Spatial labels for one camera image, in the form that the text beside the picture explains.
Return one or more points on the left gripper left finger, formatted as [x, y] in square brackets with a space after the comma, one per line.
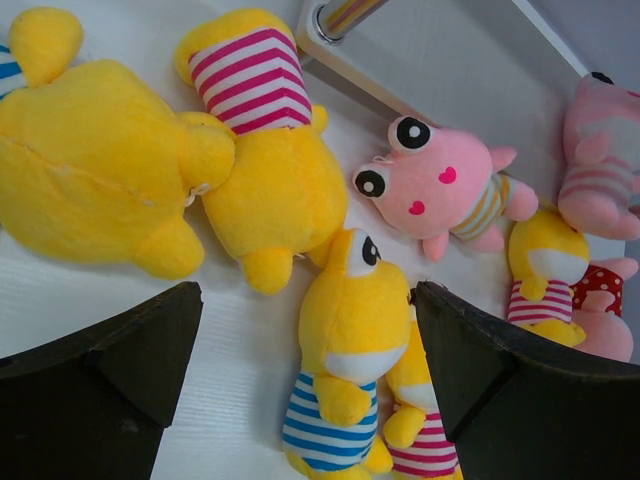
[94, 404]

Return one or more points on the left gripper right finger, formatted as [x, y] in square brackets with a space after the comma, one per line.
[518, 406]

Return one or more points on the pink toy red polka shirt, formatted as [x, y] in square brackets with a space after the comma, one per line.
[598, 308]

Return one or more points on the pink toy yellow striped shirt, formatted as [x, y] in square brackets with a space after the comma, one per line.
[436, 183]

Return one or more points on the yellow toy blue stripes centre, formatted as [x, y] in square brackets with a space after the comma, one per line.
[354, 326]

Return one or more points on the yellow toy blue stripes face-down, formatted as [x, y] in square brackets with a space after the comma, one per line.
[95, 167]

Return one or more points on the yellow toy pink stripes face-down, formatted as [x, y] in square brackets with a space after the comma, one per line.
[286, 193]

